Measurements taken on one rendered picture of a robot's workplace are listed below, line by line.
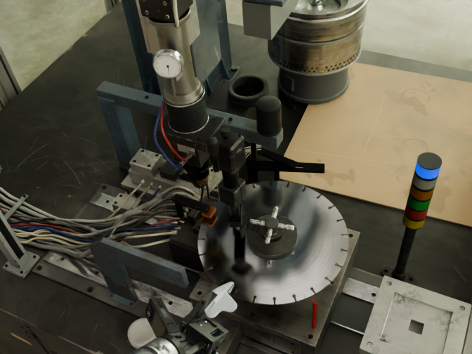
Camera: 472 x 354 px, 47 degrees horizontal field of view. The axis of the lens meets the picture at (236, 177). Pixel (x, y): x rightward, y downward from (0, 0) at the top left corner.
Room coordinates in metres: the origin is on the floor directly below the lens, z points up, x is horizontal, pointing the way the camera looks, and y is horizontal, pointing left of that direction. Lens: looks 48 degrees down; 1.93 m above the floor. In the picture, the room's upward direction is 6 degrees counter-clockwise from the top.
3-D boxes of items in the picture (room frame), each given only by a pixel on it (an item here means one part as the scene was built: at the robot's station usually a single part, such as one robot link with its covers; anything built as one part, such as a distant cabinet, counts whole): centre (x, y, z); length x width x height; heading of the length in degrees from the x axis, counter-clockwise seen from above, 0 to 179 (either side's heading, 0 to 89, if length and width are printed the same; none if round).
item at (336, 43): (1.46, -0.30, 0.93); 0.31 x 0.31 x 0.36
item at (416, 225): (0.69, -0.37, 0.98); 0.05 x 0.04 x 0.03; 150
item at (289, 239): (0.70, -0.06, 0.96); 0.11 x 0.11 x 0.03
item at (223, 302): (0.55, 0.05, 0.96); 0.09 x 0.06 x 0.03; 137
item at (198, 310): (0.53, 0.10, 0.97); 0.09 x 0.02 x 0.05; 137
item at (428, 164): (0.69, -0.37, 1.14); 0.05 x 0.04 x 0.03; 150
